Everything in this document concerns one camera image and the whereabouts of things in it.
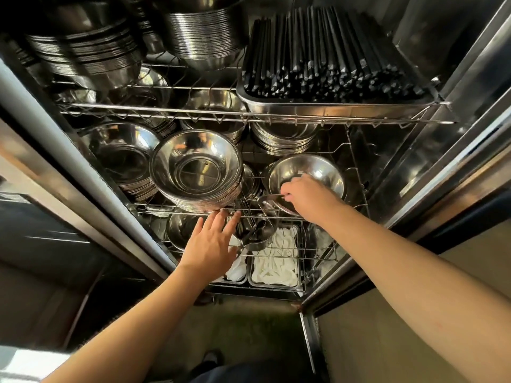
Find person's right hand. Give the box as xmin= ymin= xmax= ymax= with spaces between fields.
xmin=279 ymin=174 xmax=344 ymax=225

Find person's left hand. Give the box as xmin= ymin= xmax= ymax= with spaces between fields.
xmin=178 ymin=210 xmax=242 ymax=282

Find small steel bowl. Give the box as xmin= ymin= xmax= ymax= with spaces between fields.
xmin=257 ymin=194 xmax=297 ymax=217

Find person's left forearm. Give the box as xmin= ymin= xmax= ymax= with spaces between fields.
xmin=42 ymin=265 xmax=216 ymax=383

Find person's right forearm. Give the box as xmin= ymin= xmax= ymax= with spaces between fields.
xmin=307 ymin=201 xmax=511 ymax=383

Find steel tray of white spoons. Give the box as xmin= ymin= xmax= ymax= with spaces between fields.
xmin=211 ymin=251 xmax=249 ymax=285
xmin=248 ymin=224 xmax=303 ymax=288

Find large single steel bowl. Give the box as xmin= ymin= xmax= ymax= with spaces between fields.
xmin=263 ymin=154 xmax=346 ymax=217

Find stack of steel bowls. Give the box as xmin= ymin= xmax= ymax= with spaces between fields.
xmin=79 ymin=122 xmax=163 ymax=202
xmin=130 ymin=67 xmax=177 ymax=137
xmin=149 ymin=129 xmax=244 ymax=214
xmin=23 ymin=0 xmax=145 ymax=91
xmin=250 ymin=119 xmax=320 ymax=157
xmin=179 ymin=88 xmax=249 ymax=145
xmin=134 ymin=0 xmax=170 ymax=54
xmin=160 ymin=0 xmax=250 ymax=71

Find steel chopstick tray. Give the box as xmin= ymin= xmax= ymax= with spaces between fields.
xmin=236 ymin=80 xmax=440 ymax=118

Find person's dark shoe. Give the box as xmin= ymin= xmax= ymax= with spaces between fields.
xmin=203 ymin=349 xmax=225 ymax=368

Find person's dark clothing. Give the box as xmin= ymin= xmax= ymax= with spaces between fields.
xmin=186 ymin=360 xmax=306 ymax=383

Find stainless steel cabinet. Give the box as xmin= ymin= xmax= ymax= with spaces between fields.
xmin=0 ymin=0 xmax=511 ymax=315

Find pile of black chopsticks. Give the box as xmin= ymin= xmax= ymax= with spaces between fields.
xmin=241 ymin=6 xmax=426 ymax=102

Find steel cabinet door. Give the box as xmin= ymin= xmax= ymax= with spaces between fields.
xmin=299 ymin=187 xmax=511 ymax=383
xmin=0 ymin=117 xmax=173 ymax=355

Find small steel cup with handle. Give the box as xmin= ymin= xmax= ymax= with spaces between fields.
xmin=229 ymin=217 xmax=280 ymax=252

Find steel wire rack shelf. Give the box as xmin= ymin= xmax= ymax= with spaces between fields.
xmin=51 ymin=63 xmax=458 ymax=126
xmin=132 ymin=127 xmax=370 ymax=222
xmin=168 ymin=217 xmax=345 ymax=292

